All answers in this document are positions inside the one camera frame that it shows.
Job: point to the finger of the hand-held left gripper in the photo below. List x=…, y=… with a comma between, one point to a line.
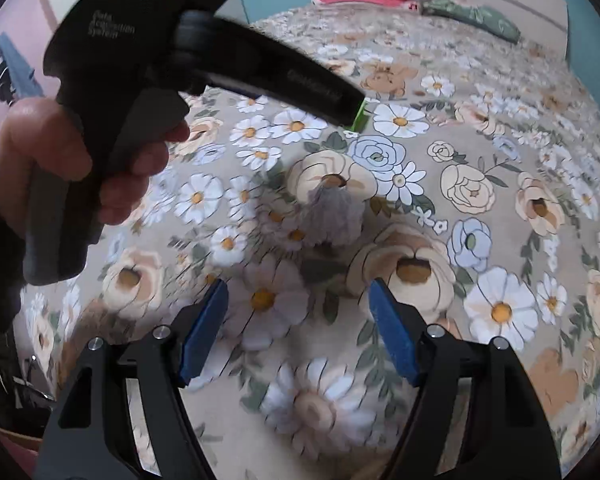
x=280, y=75

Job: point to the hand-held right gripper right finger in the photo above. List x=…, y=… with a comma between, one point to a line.
x=395, y=335

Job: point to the green floral pillow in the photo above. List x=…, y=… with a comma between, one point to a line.
x=472, y=17

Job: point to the floral bed sheet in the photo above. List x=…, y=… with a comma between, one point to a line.
x=480, y=160

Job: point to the person's left hand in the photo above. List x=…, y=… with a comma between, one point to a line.
x=35, y=140

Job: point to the small green box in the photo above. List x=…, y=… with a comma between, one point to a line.
x=361, y=117

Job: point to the blue plastic object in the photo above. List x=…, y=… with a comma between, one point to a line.
x=17, y=67

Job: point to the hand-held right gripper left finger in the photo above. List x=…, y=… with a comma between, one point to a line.
x=205, y=330

